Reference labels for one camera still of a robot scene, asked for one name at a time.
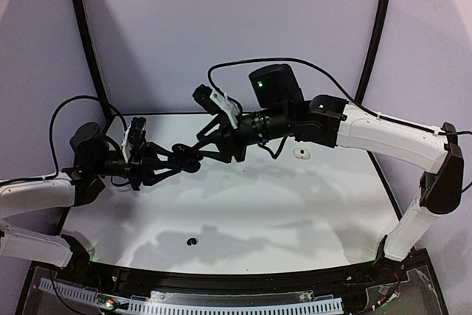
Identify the white earbud charging case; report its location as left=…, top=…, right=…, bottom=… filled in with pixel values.
left=293, top=148, right=310, bottom=160

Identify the black earbud front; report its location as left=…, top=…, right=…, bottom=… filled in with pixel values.
left=187, top=238, right=198, bottom=246

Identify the black earbud charging case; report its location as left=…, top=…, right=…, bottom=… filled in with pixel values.
left=170, top=143, right=203, bottom=173

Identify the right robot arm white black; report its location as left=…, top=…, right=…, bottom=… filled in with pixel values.
left=193, top=64, right=464, bottom=262

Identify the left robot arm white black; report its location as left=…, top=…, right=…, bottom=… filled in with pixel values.
left=1, top=117, right=184, bottom=269

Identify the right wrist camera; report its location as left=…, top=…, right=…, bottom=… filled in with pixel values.
left=192, top=84, right=242, bottom=129

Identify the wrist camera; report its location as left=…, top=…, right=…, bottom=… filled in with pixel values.
left=121, top=117, right=147, bottom=163
left=192, top=84, right=242, bottom=129

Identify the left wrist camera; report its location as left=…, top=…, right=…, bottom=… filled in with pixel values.
left=121, top=117, right=147, bottom=163

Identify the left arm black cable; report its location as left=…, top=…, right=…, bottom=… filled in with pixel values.
left=48, top=95, right=128, bottom=189

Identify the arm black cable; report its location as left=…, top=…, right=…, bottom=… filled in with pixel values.
left=48, top=95, right=128, bottom=189
left=206, top=57, right=472, bottom=194

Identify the black front aluminium rail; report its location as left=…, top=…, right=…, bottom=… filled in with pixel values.
left=80, top=262, right=397, bottom=295

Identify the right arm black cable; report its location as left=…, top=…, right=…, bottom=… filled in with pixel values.
left=206, top=57, right=472, bottom=194

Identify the white slotted cable duct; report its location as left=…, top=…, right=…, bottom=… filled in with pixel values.
left=36, top=277, right=344, bottom=315

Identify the left black frame post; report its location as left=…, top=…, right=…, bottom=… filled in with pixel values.
left=72, top=0, right=113, bottom=122

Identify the black frame post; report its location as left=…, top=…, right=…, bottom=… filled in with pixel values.
left=72, top=0, right=113, bottom=122
left=354, top=0, right=389, bottom=104

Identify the right black frame post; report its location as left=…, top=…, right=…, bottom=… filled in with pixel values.
left=354, top=0, right=389, bottom=104

